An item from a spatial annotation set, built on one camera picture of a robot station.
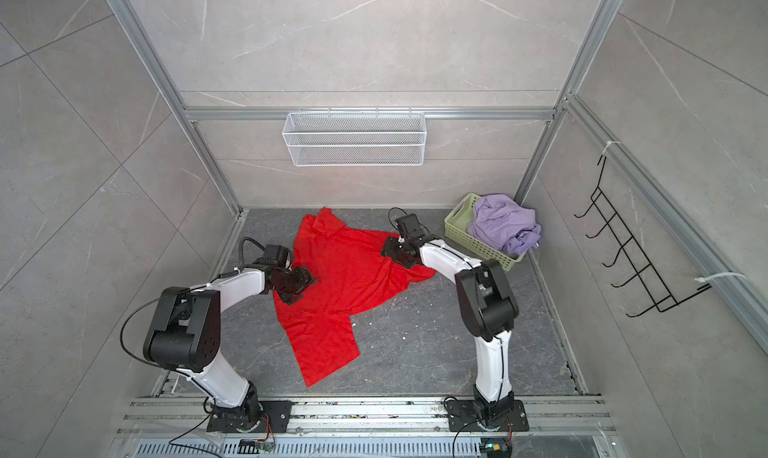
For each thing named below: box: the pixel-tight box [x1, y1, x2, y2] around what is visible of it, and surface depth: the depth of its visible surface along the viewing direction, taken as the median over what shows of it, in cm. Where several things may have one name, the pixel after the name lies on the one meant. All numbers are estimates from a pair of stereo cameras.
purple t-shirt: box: [467, 194, 542, 258], surface depth 106 cm
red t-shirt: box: [275, 208, 436, 388], surface depth 96 cm
